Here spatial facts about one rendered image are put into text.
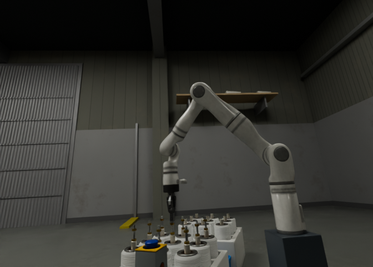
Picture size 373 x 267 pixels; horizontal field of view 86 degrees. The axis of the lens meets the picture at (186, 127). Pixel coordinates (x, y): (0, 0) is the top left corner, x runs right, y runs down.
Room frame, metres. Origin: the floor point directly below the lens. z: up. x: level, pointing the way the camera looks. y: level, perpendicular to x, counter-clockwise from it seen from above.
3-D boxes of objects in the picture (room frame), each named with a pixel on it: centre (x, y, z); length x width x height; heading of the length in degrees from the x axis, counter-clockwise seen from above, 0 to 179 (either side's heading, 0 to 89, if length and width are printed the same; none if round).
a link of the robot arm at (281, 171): (0.83, -0.36, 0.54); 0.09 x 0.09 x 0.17; 0
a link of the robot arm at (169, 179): (0.98, 0.07, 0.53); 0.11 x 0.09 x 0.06; 86
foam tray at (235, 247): (1.48, -0.11, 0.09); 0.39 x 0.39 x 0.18; 70
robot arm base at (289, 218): (0.83, -0.36, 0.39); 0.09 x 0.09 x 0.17; 5
